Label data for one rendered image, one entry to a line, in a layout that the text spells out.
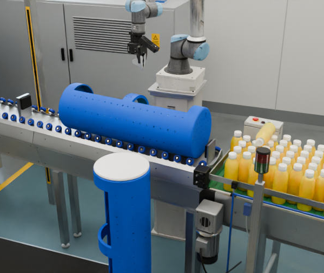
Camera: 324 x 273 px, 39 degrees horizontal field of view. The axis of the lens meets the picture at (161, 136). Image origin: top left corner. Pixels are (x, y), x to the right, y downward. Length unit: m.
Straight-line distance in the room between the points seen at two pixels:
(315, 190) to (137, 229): 0.88
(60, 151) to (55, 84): 1.91
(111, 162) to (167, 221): 1.19
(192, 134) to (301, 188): 0.60
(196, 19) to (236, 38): 2.51
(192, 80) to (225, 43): 2.49
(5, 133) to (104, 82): 1.53
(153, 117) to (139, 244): 0.67
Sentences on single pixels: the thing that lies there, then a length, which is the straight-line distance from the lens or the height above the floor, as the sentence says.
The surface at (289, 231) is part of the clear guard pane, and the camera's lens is 2.29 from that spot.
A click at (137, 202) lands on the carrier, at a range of 2.29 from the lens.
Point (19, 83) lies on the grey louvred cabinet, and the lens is 5.04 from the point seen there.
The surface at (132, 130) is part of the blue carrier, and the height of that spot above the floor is 1.09.
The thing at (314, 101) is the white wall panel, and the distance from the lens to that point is 5.40.
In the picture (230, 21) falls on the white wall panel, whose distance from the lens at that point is 5.28.
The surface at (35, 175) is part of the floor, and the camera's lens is 4.43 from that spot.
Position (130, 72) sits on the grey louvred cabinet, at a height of 0.84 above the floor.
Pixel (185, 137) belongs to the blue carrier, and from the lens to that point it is 2.40.
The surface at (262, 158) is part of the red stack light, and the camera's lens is 2.00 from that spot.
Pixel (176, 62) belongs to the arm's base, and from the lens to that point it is 2.97.
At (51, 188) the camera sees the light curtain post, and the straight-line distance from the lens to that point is 3.88.
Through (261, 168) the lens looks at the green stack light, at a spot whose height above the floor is 1.18.
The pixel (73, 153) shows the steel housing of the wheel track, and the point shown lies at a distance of 2.89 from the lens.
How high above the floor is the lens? 2.16
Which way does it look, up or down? 26 degrees down
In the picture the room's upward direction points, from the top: straight up
